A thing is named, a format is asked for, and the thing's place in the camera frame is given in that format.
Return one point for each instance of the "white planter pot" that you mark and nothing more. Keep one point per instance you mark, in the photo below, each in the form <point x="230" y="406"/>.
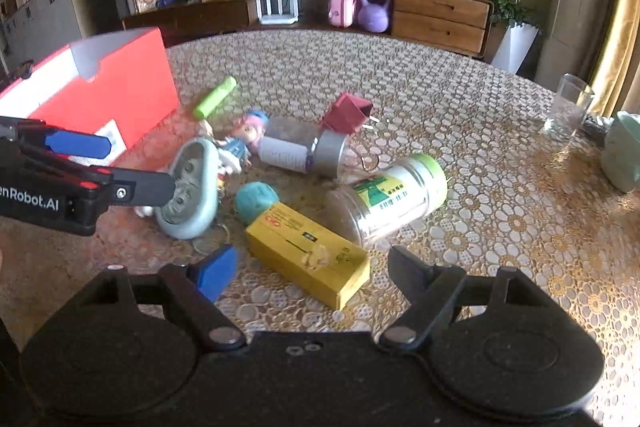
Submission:
<point x="515" y="47"/>

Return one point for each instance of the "grey-blue oval toy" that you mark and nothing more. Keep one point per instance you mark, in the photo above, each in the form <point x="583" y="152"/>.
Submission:
<point x="197" y="212"/>

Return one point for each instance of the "green plastic tube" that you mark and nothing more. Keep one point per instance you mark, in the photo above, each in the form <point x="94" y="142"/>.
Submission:
<point x="214" y="98"/>

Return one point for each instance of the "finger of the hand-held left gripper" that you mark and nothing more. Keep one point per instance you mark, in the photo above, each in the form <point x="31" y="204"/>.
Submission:
<point x="145" y="188"/>
<point x="80" y="144"/>

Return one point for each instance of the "blue-haired doll figure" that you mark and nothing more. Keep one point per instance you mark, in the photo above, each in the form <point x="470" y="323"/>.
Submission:
<point x="245" y="134"/>

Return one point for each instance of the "clear bottle with green lid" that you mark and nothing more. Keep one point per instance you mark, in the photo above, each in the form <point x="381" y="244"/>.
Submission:
<point x="390" y="199"/>

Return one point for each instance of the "wooden TV cabinet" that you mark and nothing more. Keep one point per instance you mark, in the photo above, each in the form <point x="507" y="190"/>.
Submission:
<point x="435" y="14"/>

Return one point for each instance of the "purple kettlebell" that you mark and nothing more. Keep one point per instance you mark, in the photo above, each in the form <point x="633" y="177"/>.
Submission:
<point x="374" y="14"/>

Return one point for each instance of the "yellow curtain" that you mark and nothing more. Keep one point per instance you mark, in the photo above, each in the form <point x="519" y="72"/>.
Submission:
<point x="622" y="32"/>

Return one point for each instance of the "red cardboard box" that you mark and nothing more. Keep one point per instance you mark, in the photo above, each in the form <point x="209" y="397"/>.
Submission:
<point x="135" y="87"/>

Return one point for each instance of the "small maroon paper box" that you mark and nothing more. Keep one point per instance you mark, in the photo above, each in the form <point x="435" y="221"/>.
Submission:
<point x="342" y="114"/>

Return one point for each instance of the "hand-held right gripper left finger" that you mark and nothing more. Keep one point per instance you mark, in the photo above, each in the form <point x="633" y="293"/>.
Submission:
<point x="217" y="271"/>

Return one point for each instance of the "clear drinking glass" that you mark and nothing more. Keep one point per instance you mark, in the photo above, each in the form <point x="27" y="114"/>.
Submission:
<point x="567" y="109"/>

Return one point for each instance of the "teal ball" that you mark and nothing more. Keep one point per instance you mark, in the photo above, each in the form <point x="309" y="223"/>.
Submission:
<point x="255" y="199"/>

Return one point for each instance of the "yellow carton box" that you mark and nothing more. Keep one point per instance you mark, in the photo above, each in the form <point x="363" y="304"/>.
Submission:
<point x="300" y="247"/>

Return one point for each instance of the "white router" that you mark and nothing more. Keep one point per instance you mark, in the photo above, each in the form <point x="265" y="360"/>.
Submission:
<point x="277" y="9"/>

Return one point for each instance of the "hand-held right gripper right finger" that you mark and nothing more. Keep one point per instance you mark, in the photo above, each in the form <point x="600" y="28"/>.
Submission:
<point x="411" y="271"/>

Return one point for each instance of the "clear jar with silver lid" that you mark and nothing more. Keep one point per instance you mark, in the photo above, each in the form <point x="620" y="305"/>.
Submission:
<point x="285" y="152"/>

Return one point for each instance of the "pink toy case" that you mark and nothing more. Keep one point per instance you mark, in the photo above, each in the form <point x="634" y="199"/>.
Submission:
<point x="342" y="8"/>

